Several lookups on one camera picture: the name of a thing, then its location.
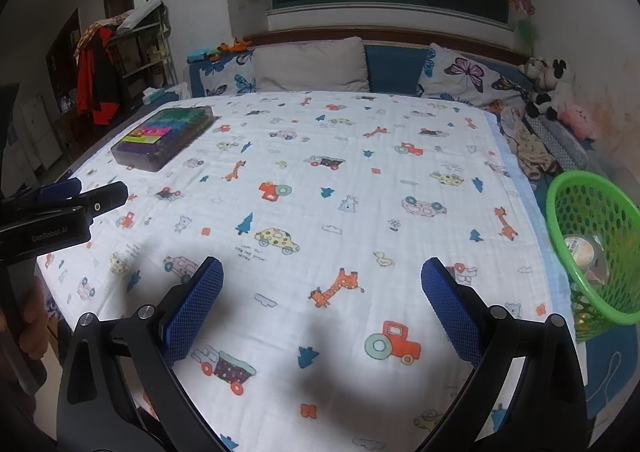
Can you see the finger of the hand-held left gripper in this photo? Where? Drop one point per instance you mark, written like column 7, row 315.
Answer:
column 62, row 191
column 105, row 199

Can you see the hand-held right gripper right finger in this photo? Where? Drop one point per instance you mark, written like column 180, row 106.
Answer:
column 452, row 317

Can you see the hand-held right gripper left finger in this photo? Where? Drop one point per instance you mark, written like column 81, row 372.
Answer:
column 195, row 312

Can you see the green plastic basket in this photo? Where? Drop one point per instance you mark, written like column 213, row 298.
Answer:
column 555, row 212

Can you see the person's left hand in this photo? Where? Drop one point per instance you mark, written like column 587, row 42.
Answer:
column 35, row 322

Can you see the white cabinet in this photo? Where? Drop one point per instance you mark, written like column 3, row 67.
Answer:
column 37, row 131

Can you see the clear box coloured contents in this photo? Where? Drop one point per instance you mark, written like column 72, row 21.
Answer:
column 160, row 141

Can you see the red jacket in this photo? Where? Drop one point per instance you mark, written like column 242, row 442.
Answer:
column 92, row 81

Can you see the teal tissue box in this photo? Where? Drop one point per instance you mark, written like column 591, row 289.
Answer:
column 160, row 94

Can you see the round cream cup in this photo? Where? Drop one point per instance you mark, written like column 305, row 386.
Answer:
column 579, row 249

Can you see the metal storage shelf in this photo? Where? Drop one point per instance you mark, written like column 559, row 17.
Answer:
column 145, row 56

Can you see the small butterfly print pillow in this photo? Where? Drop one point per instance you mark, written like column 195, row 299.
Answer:
column 225, row 79

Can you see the teal toy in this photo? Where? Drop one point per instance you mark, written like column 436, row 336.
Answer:
column 202, row 54

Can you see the white cartoon printed blanket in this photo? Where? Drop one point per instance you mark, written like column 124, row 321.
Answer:
column 350, row 171

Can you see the beige patterned clothing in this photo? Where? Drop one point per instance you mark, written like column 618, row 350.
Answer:
column 530, row 146

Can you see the orange toy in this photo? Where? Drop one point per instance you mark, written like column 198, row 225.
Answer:
column 235, row 45

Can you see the grey patterned cloth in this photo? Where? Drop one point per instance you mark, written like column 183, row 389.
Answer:
column 565, row 146

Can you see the pink plush toy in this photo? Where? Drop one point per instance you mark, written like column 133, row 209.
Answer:
column 577, row 119

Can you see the large butterfly print pillow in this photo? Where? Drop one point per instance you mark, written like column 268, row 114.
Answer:
column 465, row 76

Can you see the beige pillow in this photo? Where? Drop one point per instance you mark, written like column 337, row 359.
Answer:
column 310, row 66

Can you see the black white cow plush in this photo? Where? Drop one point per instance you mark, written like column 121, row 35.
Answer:
column 555, row 81

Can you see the small beige plush toy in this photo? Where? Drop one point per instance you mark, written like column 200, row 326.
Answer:
column 534, row 67

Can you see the brown wooden headboard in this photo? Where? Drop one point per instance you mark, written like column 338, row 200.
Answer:
column 390, row 35

